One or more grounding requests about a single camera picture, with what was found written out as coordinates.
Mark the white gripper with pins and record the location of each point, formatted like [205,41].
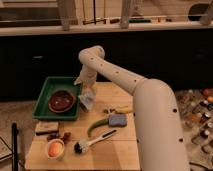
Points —
[87,77]

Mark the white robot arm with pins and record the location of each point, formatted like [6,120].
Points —
[158,126]

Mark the white cup with orange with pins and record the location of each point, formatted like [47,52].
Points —
[55,149]

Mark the brown wooden bowl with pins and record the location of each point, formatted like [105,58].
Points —
[61,101]

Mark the green plastic tray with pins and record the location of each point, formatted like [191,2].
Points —
[52,84]

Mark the yellow banana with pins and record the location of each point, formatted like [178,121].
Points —
[118,110]

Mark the blue sponge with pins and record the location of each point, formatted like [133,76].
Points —
[117,120]

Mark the small brown toy pieces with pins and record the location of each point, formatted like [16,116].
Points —
[66,137]

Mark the brown wooden block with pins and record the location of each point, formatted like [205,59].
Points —
[43,128]

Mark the white dish brush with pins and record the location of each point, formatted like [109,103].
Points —
[83,145]

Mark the black metal stand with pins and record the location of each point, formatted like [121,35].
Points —
[13,148]

